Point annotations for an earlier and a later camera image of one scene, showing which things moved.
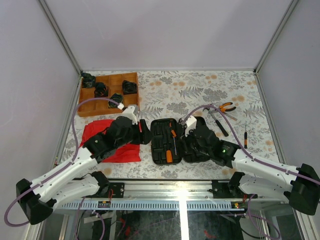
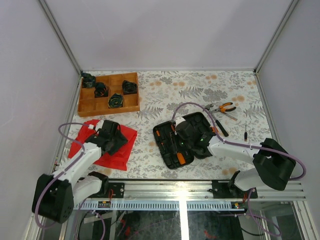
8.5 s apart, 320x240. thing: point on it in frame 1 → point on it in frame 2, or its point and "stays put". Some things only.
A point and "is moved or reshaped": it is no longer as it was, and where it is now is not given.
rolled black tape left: (101, 90) stays put
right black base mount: (225, 189) stays put
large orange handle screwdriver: (169, 156) → (181, 158)
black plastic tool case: (165, 146) is moved or reshaped
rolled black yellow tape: (117, 97) stays put
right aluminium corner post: (270, 44) stays put
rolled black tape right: (129, 88) stays put
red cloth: (131, 153) is moved or reshaped
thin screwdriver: (245, 138) stays put
